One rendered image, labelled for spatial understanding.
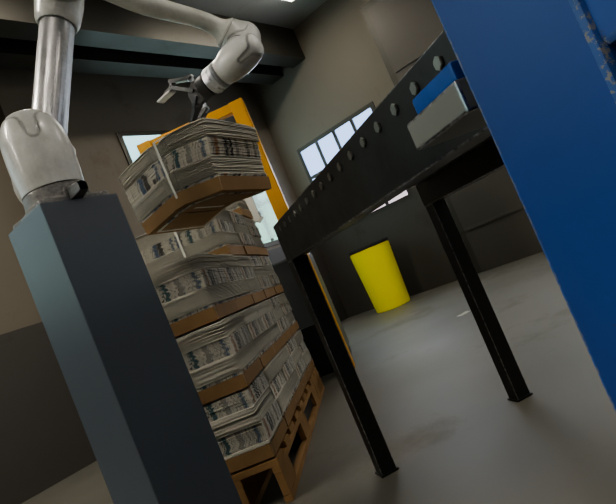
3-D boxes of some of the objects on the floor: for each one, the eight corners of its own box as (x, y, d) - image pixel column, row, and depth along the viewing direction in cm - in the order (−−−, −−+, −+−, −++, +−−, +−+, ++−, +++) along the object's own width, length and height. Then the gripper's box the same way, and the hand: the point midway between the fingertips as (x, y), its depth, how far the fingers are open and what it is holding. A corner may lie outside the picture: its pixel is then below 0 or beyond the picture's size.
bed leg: (507, 400, 173) (423, 207, 177) (521, 392, 175) (438, 201, 178) (518, 402, 168) (431, 203, 171) (533, 394, 169) (446, 197, 173)
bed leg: (375, 473, 160) (286, 263, 163) (391, 464, 161) (303, 256, 165) (382, 478, 154) (290, 260, 158) (399, 469, 156) (308, 253, 159)
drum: (421, 294, 579) (394, 233, 583) (402, 306, 544) (374, 241, 548) (386, 306, 608) (361, 248, 612) (366, 318, 573) (340, 256, 577)
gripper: (186, 47, 171) (144, 87, 182) (219, 115, 169) (175, 151, 179) (201, 52, 178) (160, 90, 188) (233, 117, 175) (190, 152, 185)
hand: (170, 117), depth 183 cm, fingers open, 14 cm apart
